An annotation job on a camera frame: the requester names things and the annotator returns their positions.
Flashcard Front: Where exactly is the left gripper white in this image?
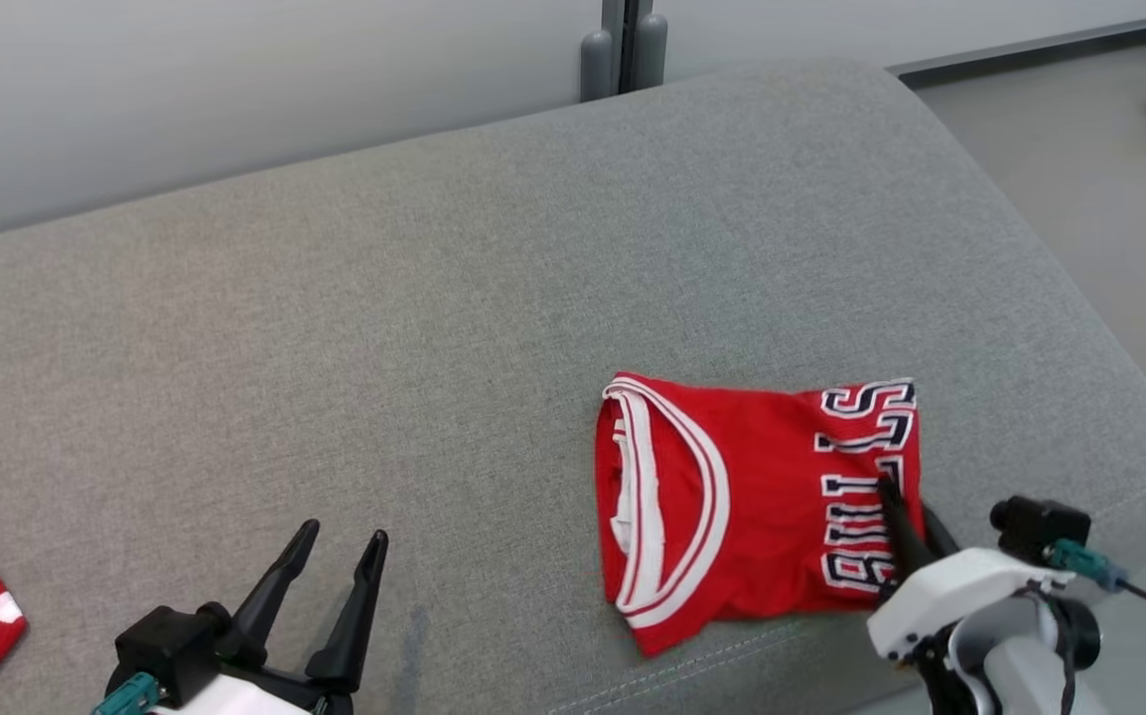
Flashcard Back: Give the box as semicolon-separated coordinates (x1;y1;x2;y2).
146;519;390;715

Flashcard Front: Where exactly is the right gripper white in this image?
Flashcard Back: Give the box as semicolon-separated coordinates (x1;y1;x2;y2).
868;477;1047;662

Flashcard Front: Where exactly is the red Bulls jersey top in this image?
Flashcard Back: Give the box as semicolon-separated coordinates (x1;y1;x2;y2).
595;372;927;658

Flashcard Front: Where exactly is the grey double partition post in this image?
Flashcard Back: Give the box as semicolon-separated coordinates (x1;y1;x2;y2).
580;0;670;104

